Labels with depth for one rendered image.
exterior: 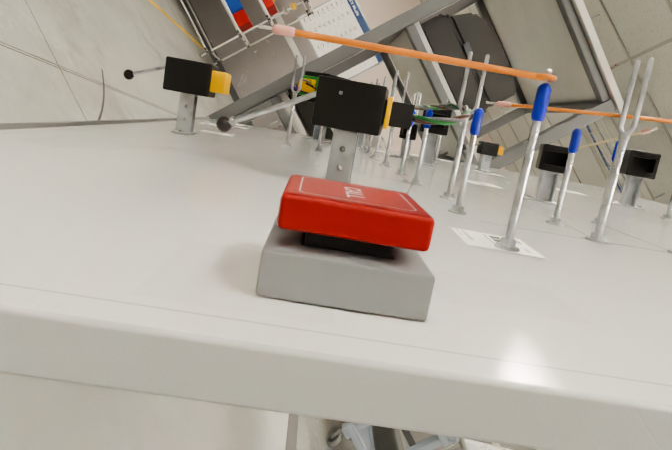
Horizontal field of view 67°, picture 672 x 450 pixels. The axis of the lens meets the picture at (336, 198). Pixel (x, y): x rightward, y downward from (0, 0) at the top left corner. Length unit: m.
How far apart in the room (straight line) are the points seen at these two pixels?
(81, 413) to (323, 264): 0.42
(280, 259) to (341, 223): 0.02
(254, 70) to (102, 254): 8.10
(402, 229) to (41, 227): 0.14
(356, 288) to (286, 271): 0.02
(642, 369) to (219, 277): 0.14
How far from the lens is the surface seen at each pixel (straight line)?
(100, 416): 0.57
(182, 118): 0.74
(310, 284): 0.16
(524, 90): 2.03
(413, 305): 0.17
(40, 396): 0.52
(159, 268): 0.18
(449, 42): 1.48
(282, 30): 0.30
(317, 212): 0.16
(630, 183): 0.95
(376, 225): 0.16
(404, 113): 0.42
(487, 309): 0.20
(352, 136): 0.42
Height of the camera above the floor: 1.12
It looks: 3 degrees down
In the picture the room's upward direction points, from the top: 63 degrees clockwise
